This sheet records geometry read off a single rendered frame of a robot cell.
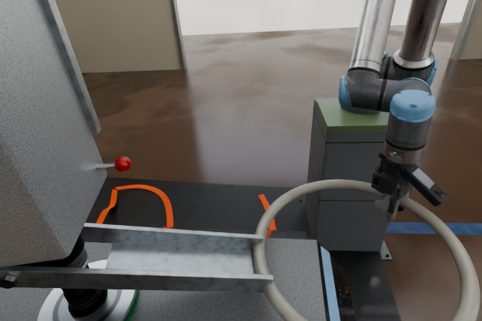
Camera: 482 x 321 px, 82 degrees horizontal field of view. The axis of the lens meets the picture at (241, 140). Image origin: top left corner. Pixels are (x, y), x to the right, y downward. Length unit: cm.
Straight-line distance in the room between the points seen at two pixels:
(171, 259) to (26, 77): 46
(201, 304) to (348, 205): 108
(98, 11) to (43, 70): 541
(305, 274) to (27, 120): 67
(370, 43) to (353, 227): 114
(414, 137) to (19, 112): 75
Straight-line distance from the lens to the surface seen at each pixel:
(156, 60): 569
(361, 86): 86
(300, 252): 84
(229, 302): 76
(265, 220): 80
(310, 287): 78
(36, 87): 50
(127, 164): 60
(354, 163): 146
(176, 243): 73
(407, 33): 131
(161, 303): 79
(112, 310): 79
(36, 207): 47
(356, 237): 184
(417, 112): 74
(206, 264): 71
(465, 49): 631
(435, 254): 212
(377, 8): 96
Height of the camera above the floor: 149
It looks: 31 degrees down
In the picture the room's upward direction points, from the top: 4 degrees counter-clockwise
